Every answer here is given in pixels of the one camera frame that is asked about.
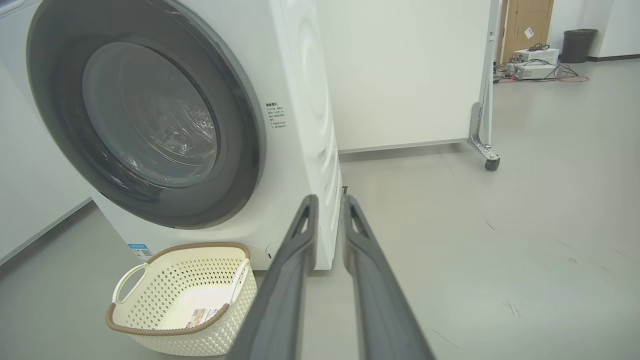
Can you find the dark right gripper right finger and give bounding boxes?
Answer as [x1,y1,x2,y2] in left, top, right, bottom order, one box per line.
[341,195,436,360]

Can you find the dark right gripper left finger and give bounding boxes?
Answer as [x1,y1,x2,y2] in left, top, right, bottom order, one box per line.
[227,195,320,360]

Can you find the black-rimmed glass washer door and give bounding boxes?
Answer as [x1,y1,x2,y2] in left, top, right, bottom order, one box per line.
[27,0,266,230]

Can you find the cream perforated laundry basket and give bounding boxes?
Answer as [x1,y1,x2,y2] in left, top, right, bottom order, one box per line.
[105,242,258,357]

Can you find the paper basket product sticker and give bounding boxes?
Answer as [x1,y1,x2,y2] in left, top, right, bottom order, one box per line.
[185,307,224,326]

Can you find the white front-load washing machine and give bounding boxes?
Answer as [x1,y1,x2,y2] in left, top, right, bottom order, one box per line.
[27,0,343,272]

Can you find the blue energy label sticker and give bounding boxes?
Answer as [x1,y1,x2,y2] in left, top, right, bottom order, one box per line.
[127,243,154,261]

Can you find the metal caster leg black wheel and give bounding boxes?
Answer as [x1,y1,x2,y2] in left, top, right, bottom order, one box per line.
[467,102,501,172]

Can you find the printed text label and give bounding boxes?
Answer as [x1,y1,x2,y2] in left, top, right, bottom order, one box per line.
[265,102,288,131]

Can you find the grey electronic device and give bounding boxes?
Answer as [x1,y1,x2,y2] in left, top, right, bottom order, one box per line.
[514,63,557,81]

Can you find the white perforated equipment box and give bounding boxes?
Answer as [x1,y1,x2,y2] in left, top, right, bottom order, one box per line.
[513,47,560,66]

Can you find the brown cardboard box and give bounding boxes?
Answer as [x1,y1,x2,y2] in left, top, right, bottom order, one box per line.
[501,0,555,63]

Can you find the dark grey trash bin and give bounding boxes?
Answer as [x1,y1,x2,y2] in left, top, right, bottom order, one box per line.
[561,28,599,64]

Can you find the white electronic boxes with cables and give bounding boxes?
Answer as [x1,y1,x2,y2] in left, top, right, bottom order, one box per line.
[492,59,590,85]

